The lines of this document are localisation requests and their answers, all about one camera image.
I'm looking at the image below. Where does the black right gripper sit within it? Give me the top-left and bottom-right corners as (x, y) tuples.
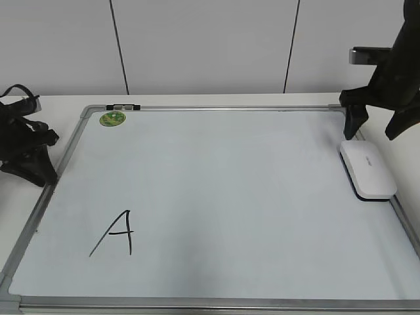
(339, 20), (419, 140)

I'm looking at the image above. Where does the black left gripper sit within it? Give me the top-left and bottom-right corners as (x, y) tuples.
(1, 103), (59, 187)

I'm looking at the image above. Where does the white whiteboard eraser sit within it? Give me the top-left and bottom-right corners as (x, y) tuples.
(339, 140), (398, 201)

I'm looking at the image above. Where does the green round magnet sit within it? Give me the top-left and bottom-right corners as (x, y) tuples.
(99, 112), (126, 127)

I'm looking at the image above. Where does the white magnetic whiteboard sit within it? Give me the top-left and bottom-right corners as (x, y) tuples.
(1, 106), (419, 314)

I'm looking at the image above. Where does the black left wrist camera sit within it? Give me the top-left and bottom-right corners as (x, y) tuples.
(9, 95), (41, 116)

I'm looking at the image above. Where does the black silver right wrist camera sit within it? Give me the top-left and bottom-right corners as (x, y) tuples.
(349, 47), (391, 66)

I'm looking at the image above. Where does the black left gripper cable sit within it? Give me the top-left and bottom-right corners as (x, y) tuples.
(0, 84), (40, 102)

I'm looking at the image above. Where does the black grey frame clip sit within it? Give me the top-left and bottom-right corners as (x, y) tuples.
(106, 104), (141, 111)

